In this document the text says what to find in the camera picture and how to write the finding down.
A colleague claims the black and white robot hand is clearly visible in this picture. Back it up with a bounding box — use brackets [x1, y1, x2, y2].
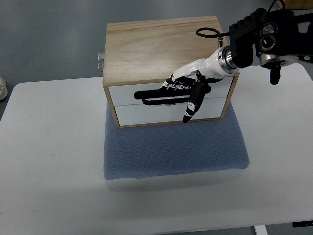
[158, 46, 242, 124]

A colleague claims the white drawer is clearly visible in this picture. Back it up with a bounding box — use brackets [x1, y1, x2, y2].
[109, 77, 233, 106]

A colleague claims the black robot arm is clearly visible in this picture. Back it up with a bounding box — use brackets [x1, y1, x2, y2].
[196, 3, 313, 85]

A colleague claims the wooden drawer cabinet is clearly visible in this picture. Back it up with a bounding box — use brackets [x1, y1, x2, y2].
[103, 16, 238, 128]

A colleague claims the blue foam cushion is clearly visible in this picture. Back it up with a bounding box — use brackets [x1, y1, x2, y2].
[103, 106, 249, 180]

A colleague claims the metal table clamp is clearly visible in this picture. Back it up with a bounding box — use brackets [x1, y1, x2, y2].
[97, 52, 105, 72]

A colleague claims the cardboard box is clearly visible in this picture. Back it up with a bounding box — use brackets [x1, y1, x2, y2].
[283, 0, 313, 10]

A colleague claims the white table leg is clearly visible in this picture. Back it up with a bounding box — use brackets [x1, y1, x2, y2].
[254, 225, 268, 235]

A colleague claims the black table control panel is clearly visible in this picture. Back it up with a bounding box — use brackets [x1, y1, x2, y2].
[292, 220, 313, 228]

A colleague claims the white shoe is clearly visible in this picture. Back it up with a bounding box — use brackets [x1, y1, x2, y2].
[0, 77, 8, 101]

